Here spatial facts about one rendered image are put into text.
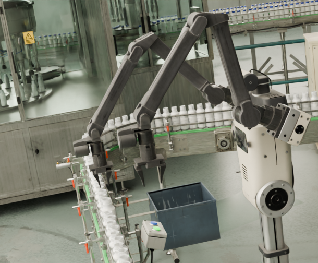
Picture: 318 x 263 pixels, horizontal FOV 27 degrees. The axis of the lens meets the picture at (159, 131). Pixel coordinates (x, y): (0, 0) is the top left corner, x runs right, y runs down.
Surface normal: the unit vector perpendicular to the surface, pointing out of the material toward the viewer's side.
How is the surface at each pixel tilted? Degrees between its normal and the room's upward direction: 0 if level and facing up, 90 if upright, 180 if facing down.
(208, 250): 0
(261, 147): 90
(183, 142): 90
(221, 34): 97
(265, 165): 101
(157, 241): 90
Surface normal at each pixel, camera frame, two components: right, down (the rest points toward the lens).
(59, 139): 0.19, 0.22
